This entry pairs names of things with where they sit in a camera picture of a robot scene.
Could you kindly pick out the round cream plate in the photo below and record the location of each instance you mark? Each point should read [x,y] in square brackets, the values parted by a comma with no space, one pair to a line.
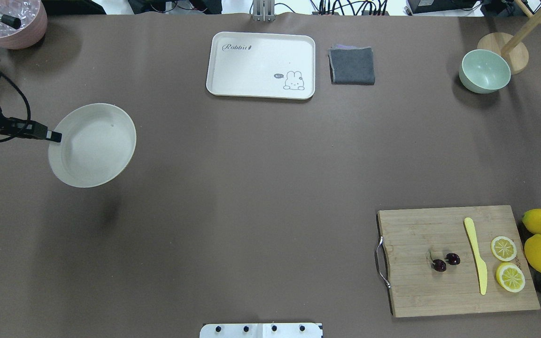
[98,142]

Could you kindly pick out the cream rabbit tray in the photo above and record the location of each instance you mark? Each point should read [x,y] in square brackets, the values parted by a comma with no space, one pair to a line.
[262,65]

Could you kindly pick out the pink bowl with ice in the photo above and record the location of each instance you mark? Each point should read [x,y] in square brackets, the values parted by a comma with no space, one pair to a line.
[23,23]

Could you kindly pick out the grey folded cloth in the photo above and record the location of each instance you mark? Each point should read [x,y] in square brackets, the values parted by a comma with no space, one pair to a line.
[352,65]

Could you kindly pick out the bamboo cutting board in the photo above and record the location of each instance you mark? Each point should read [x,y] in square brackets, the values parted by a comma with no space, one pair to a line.
[415,289]

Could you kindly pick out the yellow plastic knife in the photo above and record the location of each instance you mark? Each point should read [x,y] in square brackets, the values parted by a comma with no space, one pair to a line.
[480,264]

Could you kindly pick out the mint green bowl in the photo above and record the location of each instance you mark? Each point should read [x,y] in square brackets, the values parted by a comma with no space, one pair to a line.
[482,71]

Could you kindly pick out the upper lemon slice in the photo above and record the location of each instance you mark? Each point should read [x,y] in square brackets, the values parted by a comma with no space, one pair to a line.
[503,248]

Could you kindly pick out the lemon slice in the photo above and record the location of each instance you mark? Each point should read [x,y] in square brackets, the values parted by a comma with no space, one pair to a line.
[503,248]
[510,277]

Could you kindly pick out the wooden mug stand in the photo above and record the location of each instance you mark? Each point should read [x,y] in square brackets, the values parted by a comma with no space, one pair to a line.
[511,47]

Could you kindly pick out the lower lemon slice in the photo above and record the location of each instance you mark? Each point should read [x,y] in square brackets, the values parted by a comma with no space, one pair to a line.
[510,277]

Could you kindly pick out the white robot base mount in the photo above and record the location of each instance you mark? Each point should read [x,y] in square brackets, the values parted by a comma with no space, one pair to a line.
[262,330]

